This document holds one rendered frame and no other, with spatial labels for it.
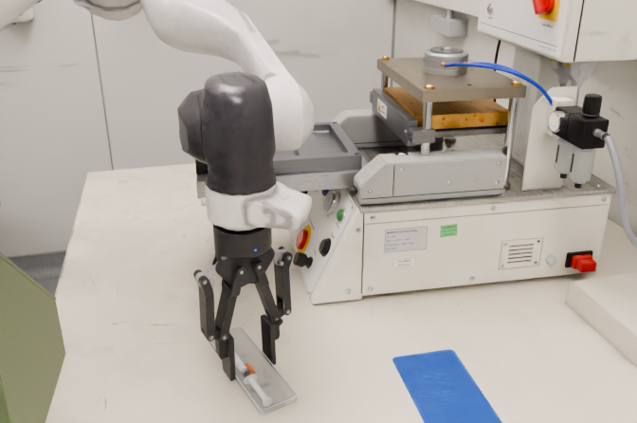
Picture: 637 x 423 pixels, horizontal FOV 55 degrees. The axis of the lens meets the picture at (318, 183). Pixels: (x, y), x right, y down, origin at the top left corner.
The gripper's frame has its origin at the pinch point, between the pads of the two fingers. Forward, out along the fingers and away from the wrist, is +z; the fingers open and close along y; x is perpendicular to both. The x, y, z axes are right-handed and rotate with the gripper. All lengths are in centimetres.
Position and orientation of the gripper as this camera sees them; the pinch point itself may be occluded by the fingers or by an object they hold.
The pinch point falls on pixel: (248, 349)
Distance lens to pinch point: 90.3
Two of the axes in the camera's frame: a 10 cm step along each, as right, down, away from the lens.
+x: 5.1, 3.3, -7.9
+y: -8.6, 2.0, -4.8
